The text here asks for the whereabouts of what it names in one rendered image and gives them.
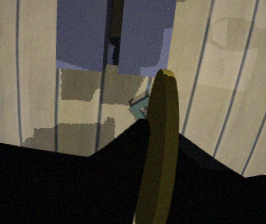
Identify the gold disc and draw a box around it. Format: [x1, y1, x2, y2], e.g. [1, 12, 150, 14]
[136, 69, 180, 224]

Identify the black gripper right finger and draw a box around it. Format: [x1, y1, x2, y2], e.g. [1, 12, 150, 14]
[166, 132, 266, 224]

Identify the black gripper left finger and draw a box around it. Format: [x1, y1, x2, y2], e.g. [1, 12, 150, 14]
[0, 117, 152, 224]

